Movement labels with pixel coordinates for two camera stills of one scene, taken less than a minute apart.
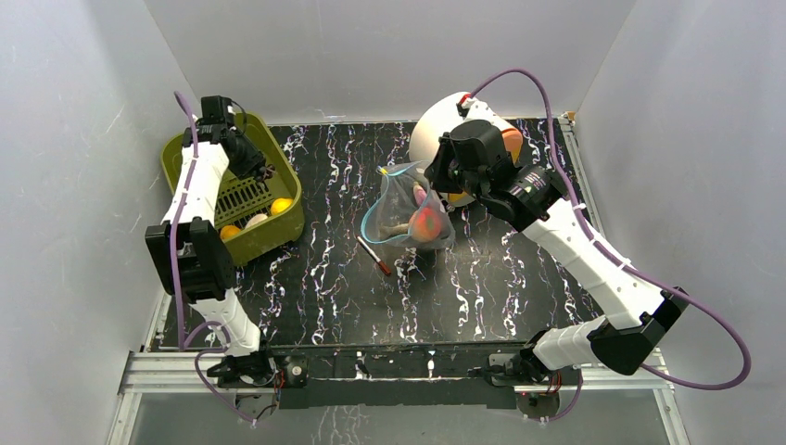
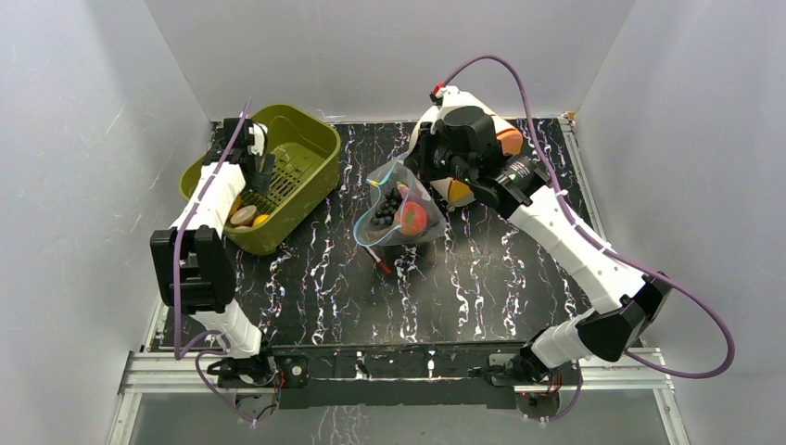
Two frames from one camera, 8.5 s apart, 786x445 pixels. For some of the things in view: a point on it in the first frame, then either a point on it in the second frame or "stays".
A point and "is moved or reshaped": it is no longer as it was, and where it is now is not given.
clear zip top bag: [408, 212] is moved or reshaped
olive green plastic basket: [269, 211] is moved or reshaped
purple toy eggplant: [420, 194] -> [403, 189]
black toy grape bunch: [269, 171] is moved or reshaped
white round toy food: [256, 218] -> [244, 216]
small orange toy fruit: [228, 231] -> [235, 205]
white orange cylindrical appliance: [440, 120] stays
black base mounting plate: [452, 375] stays
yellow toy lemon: [280, 205] -> [260, 219]
